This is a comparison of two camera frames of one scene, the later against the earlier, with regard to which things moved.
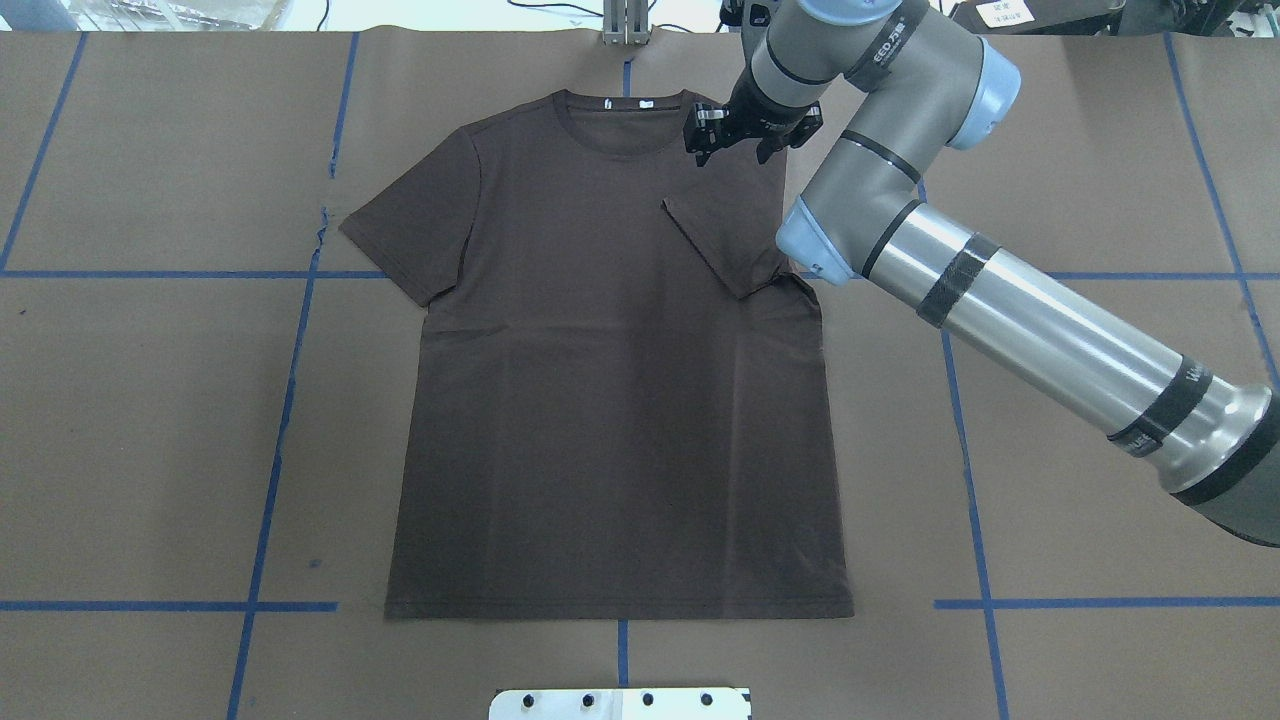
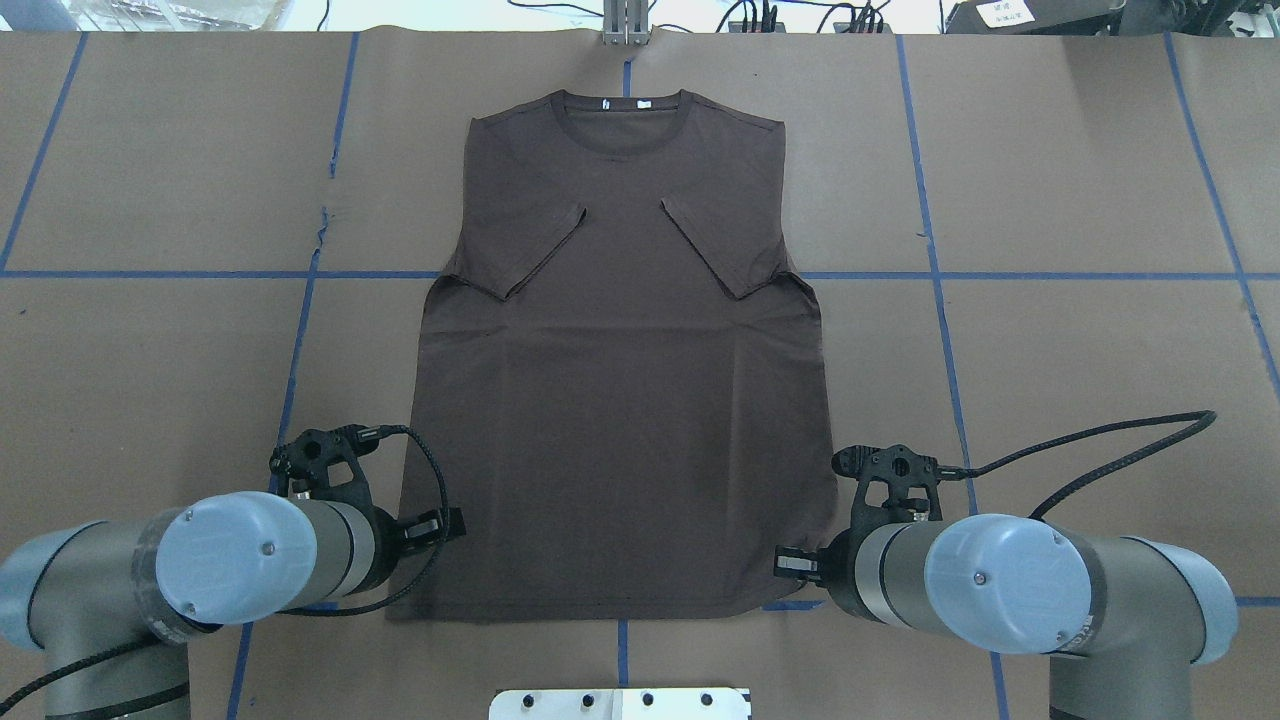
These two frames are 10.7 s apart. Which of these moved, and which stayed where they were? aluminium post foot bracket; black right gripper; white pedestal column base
Moved: black right gripper
Stayed: white pedestal column base; aluminium post foot bracket
